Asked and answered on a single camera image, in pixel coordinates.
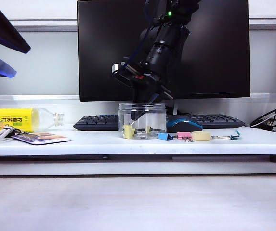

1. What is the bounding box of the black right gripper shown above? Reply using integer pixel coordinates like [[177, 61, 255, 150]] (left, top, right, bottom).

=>
[[128, 72, 174, 121]]

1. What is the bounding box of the round transparent plastic jar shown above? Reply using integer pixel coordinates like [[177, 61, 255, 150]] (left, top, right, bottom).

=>
[[118, 103, 167, 140]]

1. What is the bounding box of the blue binder clip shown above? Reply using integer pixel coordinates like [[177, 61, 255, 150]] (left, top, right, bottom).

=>
[[158, 132, 177, 141]]

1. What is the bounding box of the white desk riser board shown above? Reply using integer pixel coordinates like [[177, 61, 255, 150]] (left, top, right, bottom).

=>
[[0, 124, 276, 164]]

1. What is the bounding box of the black and blue mouse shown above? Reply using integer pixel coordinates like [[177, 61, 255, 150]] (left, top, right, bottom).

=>
[[166, 115, 204, 133]]

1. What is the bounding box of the pink binder clip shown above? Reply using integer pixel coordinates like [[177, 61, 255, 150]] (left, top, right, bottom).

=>
[[176, 131, 194, 143]]

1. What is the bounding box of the plastic bottle yellow label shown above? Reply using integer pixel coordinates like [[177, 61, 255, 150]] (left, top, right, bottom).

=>
[[0, 107, 65, 133]]

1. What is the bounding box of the beige plastic jar lid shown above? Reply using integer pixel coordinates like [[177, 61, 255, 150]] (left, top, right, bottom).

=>
[[191, 131, 211, 142]]

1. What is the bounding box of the black computer keyboard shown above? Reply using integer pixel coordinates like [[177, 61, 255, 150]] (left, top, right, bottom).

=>
[[73, 113, 246, 132]]

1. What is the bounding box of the black computer monitor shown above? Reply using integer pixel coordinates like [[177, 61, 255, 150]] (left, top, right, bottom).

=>
[[77, 0, 251, 116]]

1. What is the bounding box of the purple orange card tag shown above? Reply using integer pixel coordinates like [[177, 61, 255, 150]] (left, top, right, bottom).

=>
[[10, 132, 72, 145]]

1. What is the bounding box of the teal binder clip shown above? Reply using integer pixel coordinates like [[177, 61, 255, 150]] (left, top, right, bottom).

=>
[[211, 130, 241, 140]]

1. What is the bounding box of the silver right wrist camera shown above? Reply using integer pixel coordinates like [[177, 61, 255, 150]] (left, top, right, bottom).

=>
[[111, 62, 136, 87]]

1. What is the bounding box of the thin white cable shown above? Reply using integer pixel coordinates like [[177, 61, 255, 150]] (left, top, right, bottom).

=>
[[250, 120, 276, 128]]

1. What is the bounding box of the black power cable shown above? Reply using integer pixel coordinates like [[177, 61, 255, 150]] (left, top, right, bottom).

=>
[[250, 101, 276, 128]]

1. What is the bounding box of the grey aluminium partition frame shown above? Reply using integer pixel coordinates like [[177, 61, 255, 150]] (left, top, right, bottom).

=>
[[0, 16, 276, 106]]

